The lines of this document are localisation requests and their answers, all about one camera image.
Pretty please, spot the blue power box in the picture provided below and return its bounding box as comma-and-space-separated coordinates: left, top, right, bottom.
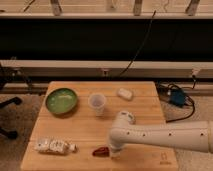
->
169, 90, 186, 107

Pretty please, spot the black office chair base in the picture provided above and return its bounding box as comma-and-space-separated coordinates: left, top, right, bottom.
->
0, 96, 24, 141

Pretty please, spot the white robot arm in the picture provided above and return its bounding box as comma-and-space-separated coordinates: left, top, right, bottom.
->
108, 111, 213, 158

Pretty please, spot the black floor cable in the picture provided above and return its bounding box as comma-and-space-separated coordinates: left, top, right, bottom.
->
156, 75, 197, 124

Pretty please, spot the dark red pepper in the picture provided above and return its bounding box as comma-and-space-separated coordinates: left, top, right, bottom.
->
92, 147, 109, 157

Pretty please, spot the white soap bar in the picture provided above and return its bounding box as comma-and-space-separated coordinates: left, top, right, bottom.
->
117, 88, 133, 101

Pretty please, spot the black hanging cable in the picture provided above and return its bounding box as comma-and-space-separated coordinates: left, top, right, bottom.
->
117, 9, 157, 78

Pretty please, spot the green ceramic bowl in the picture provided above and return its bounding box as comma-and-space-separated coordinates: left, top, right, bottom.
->
45, 88, 78, 116

